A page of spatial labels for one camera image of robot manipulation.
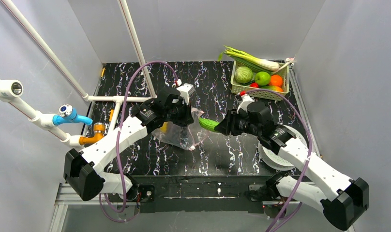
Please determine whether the yellow bell pepper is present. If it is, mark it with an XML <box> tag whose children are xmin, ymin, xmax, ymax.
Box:
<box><xmin>160</xmin><ymin>122</ymin><xmax>169</xmax><ymax>133</ymax></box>

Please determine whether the green cucumber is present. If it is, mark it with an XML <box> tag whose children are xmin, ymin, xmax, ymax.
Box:
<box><xmin>198</xmin><ymin>117</ymin><xmax>219</xmax><ymax>132</ymax></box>

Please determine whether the clear zip top bag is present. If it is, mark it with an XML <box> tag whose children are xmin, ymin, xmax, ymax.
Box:
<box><xmin>151</xmin><ymin>108</ymin><xmax>210</xmax><ymax>150</ymax></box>

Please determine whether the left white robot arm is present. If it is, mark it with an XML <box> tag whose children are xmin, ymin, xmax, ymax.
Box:
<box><xmin>63</xmin><ymin>84</ymin><xmax>195</xmax><ymax>201</ymax></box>

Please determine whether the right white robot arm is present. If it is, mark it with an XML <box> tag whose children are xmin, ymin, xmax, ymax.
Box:
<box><xmin>213</xmin><ymin>102</ymin><xmax>369</xmax><ymax>230</ymax></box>

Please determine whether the cream plastic basket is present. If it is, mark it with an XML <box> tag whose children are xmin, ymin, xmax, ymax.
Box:
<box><xmin>230</xmin><ymin>61</ymin><xmax>291</xmax><ymax>101</ymax></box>

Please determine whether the white tape roll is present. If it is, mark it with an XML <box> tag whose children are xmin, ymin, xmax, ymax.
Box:
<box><xmin>258</xmin><ymin>125</ymin><xmax>307</xmax><ymax>171</ymax></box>

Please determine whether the green cabbage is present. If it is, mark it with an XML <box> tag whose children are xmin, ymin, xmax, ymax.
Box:
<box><xmin>234</xmin><ymin>66</ymin><xmax>254</xmax><ymax>84</ymax></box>

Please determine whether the green apple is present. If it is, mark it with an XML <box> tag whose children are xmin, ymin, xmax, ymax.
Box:
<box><xmin>255</xmin><ymin>72</ymin><xmax>271</xmax><ymax>87</ymax></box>

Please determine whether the orange fruit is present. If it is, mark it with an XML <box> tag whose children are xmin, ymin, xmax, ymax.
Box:
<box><xmin>268</xmin><ymin>75</ymin><xmax>284</xmax><ymax>87</ymax></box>

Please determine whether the green white leek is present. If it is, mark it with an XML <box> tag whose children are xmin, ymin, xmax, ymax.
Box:
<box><xmin>217</xmin><ymin>46</ymin><xmax>281</xmax><ymax>72</ymax></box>

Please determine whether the orange pipe fitting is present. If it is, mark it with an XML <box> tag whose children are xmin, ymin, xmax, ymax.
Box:
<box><xmin>79</xmin><ymin>123</ymin><xmax>106</xmax><ymax>146</ymax></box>

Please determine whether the blue pipe fitting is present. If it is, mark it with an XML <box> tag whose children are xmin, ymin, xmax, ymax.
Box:
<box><xmin>52</xmin><ymin>104</ymin><xmax>92</xmax><ymax>126</ymax></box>

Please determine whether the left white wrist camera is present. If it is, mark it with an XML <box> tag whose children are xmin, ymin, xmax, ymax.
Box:
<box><xmin>177</xmin><ymin>83</ymin><xmax>195</xmax><ymax>105</ymax></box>

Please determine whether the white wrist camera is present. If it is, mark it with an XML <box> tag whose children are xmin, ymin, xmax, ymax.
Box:
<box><xmin>177</xmin><ymin>83</ymin><xmax>195</xmax><ymax>105</ymax></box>
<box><xmin>236</xmin><ymin>94</ymin><xmax>254</xmax><ymax>114</ymax></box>

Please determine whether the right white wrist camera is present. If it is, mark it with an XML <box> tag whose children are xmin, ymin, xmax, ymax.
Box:
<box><xmin>236</xmin><ymin>94</ymin><xmax>254</xmax><ymax>114</ymax></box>

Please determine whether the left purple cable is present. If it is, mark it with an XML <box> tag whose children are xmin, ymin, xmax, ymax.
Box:
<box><xmin>99</xmin><ymin>60</ymin><xmax>180</xmax><ymax>223</ymax></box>

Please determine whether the purple cable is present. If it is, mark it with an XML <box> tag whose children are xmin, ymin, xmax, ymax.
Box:
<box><xmin>99</xmin><ymin>60</ymin><xmax>180</xmax><ymax>223</ymax></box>
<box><xmin>240</xmin><ymin>89</ymin><xmax>313</xmax><ymax>232</ymax></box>

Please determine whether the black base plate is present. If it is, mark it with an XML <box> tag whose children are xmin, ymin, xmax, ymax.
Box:
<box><xmin>127</xmin><ymin>176</ymin><xmax>284</xmax><ymax>214</ymax></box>

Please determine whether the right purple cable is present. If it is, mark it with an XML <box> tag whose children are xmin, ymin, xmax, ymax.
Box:
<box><xmin>240</xmin><ymin>89</ymin><xmax>313</xmax><ymax>232</ymax></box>

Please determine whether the aluminium frame rail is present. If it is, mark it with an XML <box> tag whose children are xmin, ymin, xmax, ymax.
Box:
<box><xmin>59</xmin><ymin>61</ymin><xmax>340</xmax><ymax>232</ymax></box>

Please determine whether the white pvc pipe frame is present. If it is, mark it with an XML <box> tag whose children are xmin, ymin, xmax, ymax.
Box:
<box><xmin>0</xmin><ymin>0</ymin><xmax>156</xmax><ymax>151</ymax></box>

